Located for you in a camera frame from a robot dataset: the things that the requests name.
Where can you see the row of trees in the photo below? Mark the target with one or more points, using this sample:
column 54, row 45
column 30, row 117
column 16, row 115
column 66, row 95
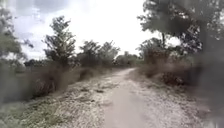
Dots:
column 100, row 55

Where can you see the pale dirt gravel path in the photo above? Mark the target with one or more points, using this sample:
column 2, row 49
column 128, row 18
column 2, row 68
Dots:
column 125, row 106

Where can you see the dry brown bushes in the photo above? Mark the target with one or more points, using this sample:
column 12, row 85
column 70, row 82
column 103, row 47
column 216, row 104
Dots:
column 43, row 80
column 166, row 70

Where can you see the tall thin tree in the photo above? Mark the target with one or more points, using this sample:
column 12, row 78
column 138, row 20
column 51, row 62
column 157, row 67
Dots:
column 60, row 41

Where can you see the dry grass verge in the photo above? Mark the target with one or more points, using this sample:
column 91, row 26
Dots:
column 173, row 90
column 30, row 115

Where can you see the large dark tree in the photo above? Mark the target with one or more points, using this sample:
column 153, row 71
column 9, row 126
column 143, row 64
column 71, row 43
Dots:
column 186, row 23

